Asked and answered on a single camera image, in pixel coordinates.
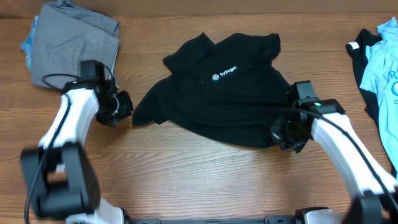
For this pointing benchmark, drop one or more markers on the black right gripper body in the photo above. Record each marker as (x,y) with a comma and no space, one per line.
(289,134)

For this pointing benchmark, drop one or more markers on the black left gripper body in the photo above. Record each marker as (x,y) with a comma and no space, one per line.
(117,107)

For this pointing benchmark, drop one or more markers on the black polo shirt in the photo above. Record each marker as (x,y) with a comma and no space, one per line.
(226,91)

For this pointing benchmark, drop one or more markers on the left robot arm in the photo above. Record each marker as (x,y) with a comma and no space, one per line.
(61,183)

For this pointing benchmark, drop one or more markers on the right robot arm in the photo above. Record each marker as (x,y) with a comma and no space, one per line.
(372,189)

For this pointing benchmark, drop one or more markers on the folded grey trousers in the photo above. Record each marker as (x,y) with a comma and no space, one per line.
(66,35)

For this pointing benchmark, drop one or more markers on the light blue t-shirt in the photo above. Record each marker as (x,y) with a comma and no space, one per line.
(380,77)

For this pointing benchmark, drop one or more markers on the black garment in pile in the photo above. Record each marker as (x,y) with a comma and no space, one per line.
(357,51)

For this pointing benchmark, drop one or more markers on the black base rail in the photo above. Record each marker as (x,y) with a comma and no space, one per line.
(211,221)

